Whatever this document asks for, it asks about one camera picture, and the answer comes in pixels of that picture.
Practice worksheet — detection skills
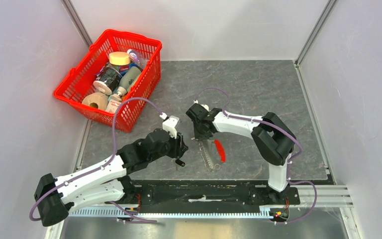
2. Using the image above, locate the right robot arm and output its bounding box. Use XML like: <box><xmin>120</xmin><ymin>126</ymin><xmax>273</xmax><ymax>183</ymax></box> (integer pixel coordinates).
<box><xmin>186</xmin><ymin>103</ymin><xmax>297</xmax><ymax>204</ymax></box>

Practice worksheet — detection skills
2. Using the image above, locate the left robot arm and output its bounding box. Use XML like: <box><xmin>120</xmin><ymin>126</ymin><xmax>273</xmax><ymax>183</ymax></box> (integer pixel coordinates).
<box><xmin>33</xmin><ymin>128</ymin><xmax>188</xmax><ymax>227</ymax></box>

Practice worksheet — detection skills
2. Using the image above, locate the white red small bottle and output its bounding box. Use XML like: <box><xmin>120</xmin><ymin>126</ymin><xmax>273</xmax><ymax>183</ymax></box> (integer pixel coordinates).
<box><xmin>105</xmin><ymin>94</ymin><xmax>122</xmax><ymax>114</ymax></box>

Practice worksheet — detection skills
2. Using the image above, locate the grey green bottle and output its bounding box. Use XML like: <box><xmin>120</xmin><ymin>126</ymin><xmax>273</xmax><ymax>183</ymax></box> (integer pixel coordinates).
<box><xmin>114</xmin><ymin>66</ymin><xmax>141</xmax><ymax>96</ymax></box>

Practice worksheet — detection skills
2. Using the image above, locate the tape roll beige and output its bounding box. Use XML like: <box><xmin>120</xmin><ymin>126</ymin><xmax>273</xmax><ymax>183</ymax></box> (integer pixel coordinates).
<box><xmin>82</xmin><ymin>92</ymin><xmax>108</xmax><ymax>111</ymax></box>

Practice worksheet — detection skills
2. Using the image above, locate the dark jar with beige lid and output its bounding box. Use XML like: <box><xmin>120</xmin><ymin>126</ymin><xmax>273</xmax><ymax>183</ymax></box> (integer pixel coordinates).
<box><xmin>93</xmin><ymin>65</ymin><xmax>121</xmax><ymax>95</ymax></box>

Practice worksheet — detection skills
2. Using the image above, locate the red plastic basket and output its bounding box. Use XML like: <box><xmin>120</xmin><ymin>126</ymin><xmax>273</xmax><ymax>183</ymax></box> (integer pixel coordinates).
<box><xmin>53</xmin><ymin>29</ymin><xmax>162</xmax><ymax>132</ymax></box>

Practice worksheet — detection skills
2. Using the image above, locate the jar with yellow lid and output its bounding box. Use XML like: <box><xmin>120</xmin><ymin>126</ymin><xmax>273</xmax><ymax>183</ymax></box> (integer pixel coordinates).
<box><xmin>108</xmin><ymin>51</ymin><xmax>131</xmax><ymax>66</ymax></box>

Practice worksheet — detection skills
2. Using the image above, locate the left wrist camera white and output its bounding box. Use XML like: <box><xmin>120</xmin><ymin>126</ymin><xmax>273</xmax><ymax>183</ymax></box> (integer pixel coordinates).
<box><xmin>160</xmin><ymin>113</ymin><xmax>180</xmax><ymax>139</ymax></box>

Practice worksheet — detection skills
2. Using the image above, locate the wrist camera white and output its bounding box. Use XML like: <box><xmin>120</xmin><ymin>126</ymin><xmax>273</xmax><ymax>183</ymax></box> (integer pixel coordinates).
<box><xmin>160</xmin><ymin>113</ymin><xmax>180</xmax><ymax>139</ymax></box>
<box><xmin>200</xmin><ymin>104</ymin><xmax>210</xmax><ymax>112</ymax></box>

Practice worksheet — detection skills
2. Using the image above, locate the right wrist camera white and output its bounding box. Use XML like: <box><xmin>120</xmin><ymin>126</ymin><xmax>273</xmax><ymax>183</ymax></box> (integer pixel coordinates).
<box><xmin>200</xmin><ymin>104</ymin><xmax>210</xmax><ymax>112</ymax></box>

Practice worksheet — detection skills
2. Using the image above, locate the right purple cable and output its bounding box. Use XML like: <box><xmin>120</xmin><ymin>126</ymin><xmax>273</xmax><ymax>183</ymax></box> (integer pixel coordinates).
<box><xmin>194</xmin><ymin>87</ymin><xmax>317</xmax><ymax>225</ymax></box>

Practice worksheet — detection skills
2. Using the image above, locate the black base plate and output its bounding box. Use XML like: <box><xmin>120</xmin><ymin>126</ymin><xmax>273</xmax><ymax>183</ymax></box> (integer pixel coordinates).
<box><xmin>116</xmin><ymin>180</ymin><xmax>300</xmax><ymax>214</ymax></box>

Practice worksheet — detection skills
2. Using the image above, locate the slotted aluminium rail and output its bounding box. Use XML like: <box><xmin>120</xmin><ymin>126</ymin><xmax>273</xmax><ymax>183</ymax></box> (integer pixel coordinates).
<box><xmin>66</xmin><ymin>205</ymin><xmax>289</xmax><ymax>219</ymax></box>

